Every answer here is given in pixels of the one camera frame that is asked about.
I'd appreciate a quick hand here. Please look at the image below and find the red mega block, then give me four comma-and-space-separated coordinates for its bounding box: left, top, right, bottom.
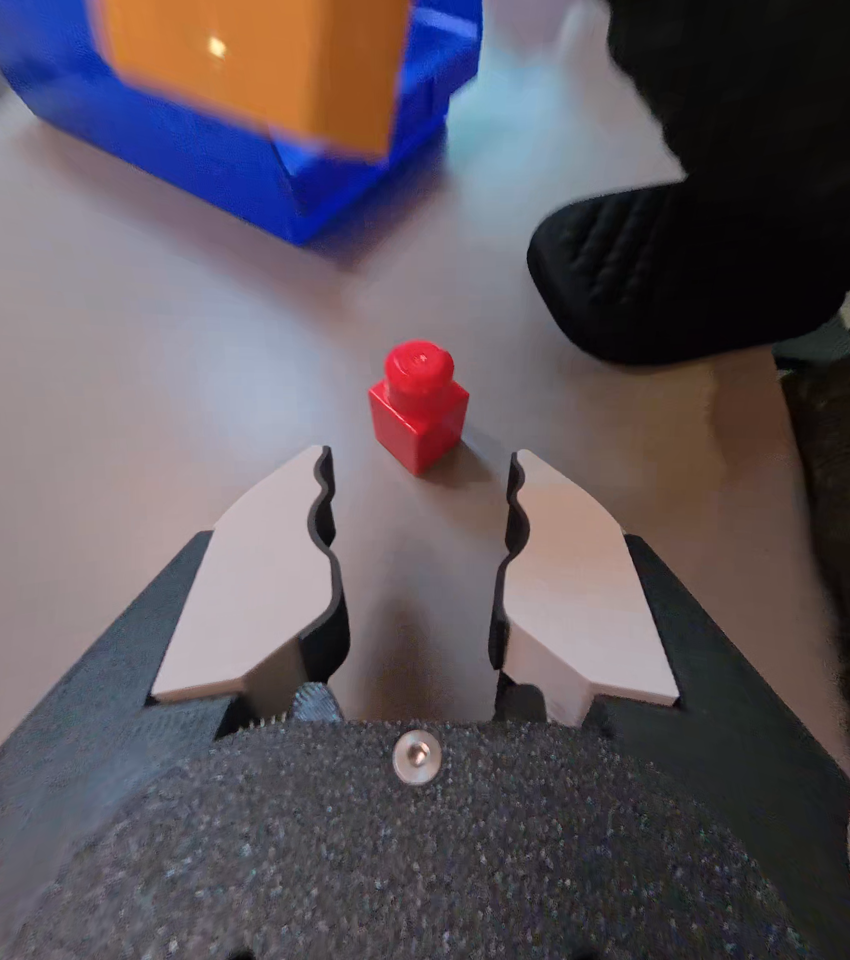
368, 339, 469, 477

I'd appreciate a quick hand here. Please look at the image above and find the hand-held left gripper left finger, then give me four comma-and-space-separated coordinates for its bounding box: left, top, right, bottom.
149, 444, 352, 717

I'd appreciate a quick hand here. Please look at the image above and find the person's right forearm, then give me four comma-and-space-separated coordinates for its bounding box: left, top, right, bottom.
605, 0, 850, 301

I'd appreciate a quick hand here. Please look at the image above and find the black textured pad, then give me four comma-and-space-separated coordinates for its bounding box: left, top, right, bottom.
526, 180, 850, 369

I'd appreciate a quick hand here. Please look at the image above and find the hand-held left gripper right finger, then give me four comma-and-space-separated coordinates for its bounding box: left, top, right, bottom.
488, 448, 681, 727

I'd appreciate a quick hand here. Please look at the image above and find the blue plastic bin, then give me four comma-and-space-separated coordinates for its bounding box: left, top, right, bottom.
0, 0, 484, 247

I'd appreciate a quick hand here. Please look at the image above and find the yellow mega block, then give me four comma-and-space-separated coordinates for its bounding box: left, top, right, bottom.
91, 0, 414, 162

